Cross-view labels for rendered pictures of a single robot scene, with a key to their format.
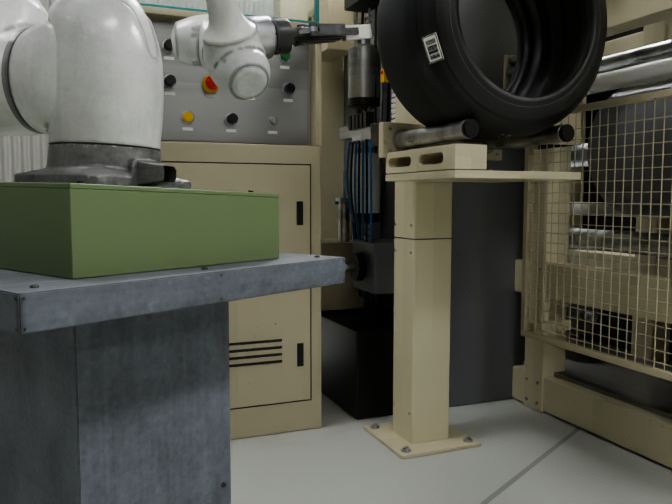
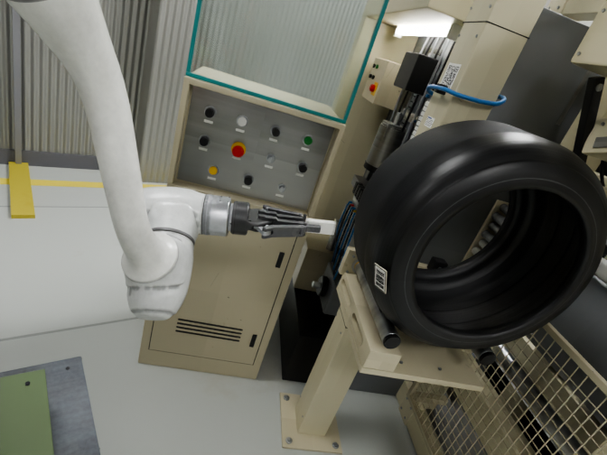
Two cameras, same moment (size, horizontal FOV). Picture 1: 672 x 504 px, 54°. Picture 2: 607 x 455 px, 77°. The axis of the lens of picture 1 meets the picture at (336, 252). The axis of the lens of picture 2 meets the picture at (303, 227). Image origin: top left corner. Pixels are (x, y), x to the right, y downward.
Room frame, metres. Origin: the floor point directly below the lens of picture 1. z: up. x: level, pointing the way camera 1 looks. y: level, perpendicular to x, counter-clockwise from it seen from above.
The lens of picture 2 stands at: (0.74, -0.13, 1.47)
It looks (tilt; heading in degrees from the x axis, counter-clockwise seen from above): 25 degrees down; 8
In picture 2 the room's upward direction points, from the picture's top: 19 degrees clockwise
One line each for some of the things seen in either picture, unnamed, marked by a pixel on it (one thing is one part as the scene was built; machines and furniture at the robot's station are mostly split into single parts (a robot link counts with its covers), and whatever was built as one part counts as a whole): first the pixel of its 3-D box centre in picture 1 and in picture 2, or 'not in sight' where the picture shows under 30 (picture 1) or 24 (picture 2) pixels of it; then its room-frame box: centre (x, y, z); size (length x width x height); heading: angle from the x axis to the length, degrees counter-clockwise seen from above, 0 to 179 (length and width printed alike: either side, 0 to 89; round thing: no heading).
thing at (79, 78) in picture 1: (100, 71); not in sight; (0.97, 0.34, 0.92); 0.18 x 0.16 x 0.22; 76
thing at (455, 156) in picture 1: (431, 160); (365, 314); (1.71, -0.25, 0.84); 0.36 x 0.09 x 0.06; 22
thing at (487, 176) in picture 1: (477, 176); (402, 331); (1.76, -0.38, 0.80); 0.37 x 0.36 x 0.02; 112
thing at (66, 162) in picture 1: (114, 168); not in sight; (0.96, 0.32, 0.78); 0.22 x 0.18 x 0.06; 59
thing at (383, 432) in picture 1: (420, 433); (310, 421); (1.99, -0.26, 0.01); 0.27 x 0.27 x 0.02; 22
